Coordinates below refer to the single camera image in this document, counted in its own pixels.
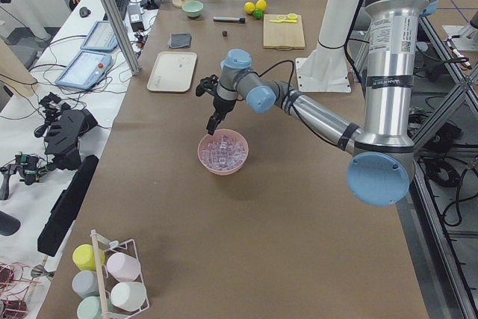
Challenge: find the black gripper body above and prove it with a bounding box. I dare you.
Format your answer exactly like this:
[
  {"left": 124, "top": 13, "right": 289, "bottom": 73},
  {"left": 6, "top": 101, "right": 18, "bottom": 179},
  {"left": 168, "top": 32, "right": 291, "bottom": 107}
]
[{"left": 213, "top": 95, "right": 236, "bottom": 115}]

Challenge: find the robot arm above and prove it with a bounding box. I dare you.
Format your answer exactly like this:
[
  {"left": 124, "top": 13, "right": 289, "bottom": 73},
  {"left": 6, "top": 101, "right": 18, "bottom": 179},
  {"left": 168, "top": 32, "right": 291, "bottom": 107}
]
[{"left": 196, "top": 0, "right": 437, "bottom": 206}]

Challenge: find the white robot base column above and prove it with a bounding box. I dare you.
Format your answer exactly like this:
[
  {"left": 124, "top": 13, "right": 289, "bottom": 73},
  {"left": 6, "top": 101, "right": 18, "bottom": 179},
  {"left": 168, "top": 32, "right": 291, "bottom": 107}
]
[{"left": 297, "top": 0, "right": 359, "bottom": 93}]

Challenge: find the pile of clear ice cubes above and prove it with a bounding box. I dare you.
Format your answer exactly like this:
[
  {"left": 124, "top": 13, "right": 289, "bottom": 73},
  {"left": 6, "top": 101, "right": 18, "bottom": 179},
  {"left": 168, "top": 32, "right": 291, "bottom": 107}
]
[{"left": 201, "top": 131, "right": 247, "bottom": 169}]

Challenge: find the pink cup in rack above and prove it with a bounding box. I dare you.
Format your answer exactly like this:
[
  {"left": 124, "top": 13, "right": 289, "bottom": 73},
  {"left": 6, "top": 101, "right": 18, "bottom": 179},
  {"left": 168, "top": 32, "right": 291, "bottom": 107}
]
[{"left": 106, "top": 253, "right": 141, "bottom": 282}]

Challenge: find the yellow cup in rack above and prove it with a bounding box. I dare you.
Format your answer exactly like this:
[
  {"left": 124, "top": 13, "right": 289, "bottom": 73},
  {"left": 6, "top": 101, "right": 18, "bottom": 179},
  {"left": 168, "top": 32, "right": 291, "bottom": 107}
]
[{"left": 72, "top": 244, "right": 96, "bottom": 271}]

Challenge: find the white cup in rack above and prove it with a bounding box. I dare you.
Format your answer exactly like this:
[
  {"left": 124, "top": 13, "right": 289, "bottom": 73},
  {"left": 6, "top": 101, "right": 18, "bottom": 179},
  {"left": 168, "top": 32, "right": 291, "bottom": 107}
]
[{"left": 110, "top": 282, "right": 146, "bottom": 312}]

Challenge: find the grey cup in rack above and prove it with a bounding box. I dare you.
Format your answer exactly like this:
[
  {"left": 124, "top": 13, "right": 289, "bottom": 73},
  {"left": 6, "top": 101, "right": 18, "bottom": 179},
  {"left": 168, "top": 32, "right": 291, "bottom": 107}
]
[{"left": 72, "top": 270, "right": 99, "bottom": 299}]

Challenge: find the mint cup in rack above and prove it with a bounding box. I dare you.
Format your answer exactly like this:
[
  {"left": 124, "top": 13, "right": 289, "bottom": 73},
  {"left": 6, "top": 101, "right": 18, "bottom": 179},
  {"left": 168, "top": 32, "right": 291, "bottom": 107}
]
[{"left": 76, "top": 296, "right": 102, "bottom": 319}]

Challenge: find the pink bowl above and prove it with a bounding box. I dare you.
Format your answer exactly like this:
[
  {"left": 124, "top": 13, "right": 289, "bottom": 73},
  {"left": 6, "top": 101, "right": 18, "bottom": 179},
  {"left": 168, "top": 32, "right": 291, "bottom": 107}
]
[{"left": 196, "top": 128, "right": 250, "bottom": 176}]

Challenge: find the cream serving tray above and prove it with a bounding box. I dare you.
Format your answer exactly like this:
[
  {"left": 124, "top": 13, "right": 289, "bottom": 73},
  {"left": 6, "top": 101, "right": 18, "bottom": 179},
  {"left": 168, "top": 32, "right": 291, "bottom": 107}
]
[{"left": 146, "top": 52, "right": 197, "bottom": 93}]

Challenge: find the grey folded cloth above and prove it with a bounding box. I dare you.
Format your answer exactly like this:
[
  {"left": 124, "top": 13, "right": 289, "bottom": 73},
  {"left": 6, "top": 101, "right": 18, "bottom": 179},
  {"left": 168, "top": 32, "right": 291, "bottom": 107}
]
[{"left": 167, "top": 33, "right": 192, "bottom": 49}]

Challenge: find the steel muddler black tip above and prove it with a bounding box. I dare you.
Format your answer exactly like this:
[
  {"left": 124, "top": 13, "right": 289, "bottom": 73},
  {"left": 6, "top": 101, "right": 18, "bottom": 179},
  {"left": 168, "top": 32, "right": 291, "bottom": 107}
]
[{"left": 213, "top": 16, "right": 246, "bottom": 24}]

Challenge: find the wooden cutting board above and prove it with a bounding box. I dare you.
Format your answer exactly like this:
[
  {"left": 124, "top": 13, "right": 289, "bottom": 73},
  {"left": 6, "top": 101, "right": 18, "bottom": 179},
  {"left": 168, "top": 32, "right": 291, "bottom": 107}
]
[{"left": 263, "top": 14, "right": 305, "bottom": 50}]

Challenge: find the yellow plastic knife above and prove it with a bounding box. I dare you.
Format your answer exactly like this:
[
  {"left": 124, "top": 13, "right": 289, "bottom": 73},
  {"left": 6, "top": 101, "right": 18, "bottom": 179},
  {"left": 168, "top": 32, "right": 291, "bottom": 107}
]
[{"left": 268, "top": 15, "right": 298, "bottom": 23}]

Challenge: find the green lime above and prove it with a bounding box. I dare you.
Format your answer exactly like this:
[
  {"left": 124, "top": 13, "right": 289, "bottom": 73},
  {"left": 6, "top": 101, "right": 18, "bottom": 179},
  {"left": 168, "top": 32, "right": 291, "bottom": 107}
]
[{"left": 252, "top": 9, "right": 263, "bottom": 19}]

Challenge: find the mint green bowl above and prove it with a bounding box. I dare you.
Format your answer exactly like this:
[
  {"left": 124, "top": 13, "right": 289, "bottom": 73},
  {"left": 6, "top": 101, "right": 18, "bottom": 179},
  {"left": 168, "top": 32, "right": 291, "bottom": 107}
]
[{"left": 181, "top": 0, "right": 204, "bottom": 19}]

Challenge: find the yellow lemon near scoop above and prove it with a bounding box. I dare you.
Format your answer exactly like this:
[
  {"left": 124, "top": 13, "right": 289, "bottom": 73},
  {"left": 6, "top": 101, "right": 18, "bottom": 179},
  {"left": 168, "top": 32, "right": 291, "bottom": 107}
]
[{"left": 243, "top": 1, "right": 255, "bottom": 14}]

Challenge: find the near teach pendant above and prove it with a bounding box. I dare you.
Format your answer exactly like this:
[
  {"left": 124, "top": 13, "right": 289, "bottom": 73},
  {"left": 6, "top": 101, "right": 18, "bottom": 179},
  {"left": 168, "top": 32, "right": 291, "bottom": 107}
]
[{"left": 55, "top": 51, "right": 112, "bottom": 90}]

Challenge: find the teach pendant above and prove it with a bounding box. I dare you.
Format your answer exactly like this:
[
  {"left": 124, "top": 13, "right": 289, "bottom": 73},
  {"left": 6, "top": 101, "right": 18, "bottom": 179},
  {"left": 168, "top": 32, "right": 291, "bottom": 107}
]
[
  {"left": 55, "top": 51, "right": 112, "bottom": 90},
  {"left": 80, "top": 21, "right": 118, "bottom": 52}
]

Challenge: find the far teach pendant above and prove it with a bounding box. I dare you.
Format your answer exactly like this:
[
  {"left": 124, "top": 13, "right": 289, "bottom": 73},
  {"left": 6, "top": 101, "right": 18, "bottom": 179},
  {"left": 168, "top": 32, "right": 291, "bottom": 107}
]
[{"left": 80, "top": 21, "right": 118, "bottom": 52}]

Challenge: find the black computer mouse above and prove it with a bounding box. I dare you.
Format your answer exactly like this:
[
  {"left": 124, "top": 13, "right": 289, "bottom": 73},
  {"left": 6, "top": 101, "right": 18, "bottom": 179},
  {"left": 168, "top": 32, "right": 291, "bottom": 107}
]
[{"left": 79, "top": 7, "right": 91, "bottom": 18}]

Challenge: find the black bar speaker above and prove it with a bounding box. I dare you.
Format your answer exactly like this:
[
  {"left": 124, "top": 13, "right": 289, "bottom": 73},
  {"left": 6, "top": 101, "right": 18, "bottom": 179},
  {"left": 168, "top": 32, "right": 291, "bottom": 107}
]
[{"left": 37, "top": 155, "right": 99, "bottom": 257}]

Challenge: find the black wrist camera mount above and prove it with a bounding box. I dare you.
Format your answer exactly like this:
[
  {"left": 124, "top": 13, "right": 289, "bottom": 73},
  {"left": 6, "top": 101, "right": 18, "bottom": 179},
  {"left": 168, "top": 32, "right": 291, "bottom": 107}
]
[{"left": 195, "top": 75, "right": 219, "bottom": 97}]

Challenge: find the black plastic bracket device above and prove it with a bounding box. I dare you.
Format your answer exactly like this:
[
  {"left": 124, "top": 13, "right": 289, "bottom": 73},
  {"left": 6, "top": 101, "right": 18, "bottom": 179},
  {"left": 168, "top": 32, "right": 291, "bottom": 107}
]
[{"left": 34, "top": 108, "right": 98, "bottom": 170}]

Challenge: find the aluminium frame post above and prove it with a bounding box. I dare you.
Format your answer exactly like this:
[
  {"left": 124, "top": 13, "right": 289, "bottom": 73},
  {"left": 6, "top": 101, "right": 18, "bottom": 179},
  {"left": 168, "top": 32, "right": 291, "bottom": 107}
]
[{"left": 100, "top": 0, "right": 140, "bottom": 75}]

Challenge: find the white wire cup rack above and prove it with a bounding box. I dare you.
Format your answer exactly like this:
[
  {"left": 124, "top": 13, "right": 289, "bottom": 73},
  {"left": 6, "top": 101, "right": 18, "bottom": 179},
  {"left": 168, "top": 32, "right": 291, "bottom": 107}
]
[{"left": 90, "top": 229, "right": 150, "bottom": 318}]

